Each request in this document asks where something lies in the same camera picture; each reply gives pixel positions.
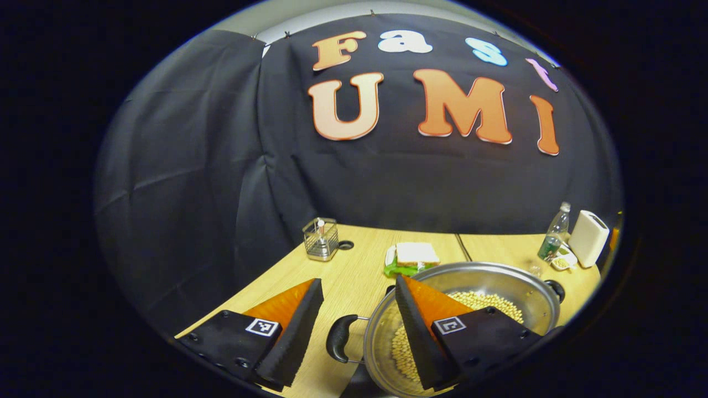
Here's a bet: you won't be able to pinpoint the sandwich with lettuce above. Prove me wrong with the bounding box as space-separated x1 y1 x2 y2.
384 242 441 277

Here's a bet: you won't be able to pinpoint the clear plastic water bottle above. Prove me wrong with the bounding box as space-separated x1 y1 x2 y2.
538 202 571 262

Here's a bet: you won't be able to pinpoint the black induction cooktop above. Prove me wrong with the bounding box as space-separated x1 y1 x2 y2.
339 362 399 398

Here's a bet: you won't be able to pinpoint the stainless steel pot black handles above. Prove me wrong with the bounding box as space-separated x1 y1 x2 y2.
326 261 566 398

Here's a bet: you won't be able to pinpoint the metal wire utensil holder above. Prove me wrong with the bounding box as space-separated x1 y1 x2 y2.
302 217 340 262

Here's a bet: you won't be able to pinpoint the white divided dish with beans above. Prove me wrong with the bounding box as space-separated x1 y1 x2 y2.
550 246 579 271

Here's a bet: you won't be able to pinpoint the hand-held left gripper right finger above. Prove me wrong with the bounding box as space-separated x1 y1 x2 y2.
394 274 544 392

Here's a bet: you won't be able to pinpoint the white toaster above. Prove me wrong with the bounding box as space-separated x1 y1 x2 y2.
569 210 610 269

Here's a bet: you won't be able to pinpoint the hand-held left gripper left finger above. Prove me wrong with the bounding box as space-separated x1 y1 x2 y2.
175 277 325 389

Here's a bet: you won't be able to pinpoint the pile of yellow soybeans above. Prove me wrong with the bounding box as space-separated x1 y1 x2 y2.
391 291 524 382

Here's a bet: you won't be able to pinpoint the row of small cloth clips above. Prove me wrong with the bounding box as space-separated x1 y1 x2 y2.
252 8 562 70

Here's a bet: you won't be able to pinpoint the black backdrop cloth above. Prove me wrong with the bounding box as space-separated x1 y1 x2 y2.
93 14 624 338

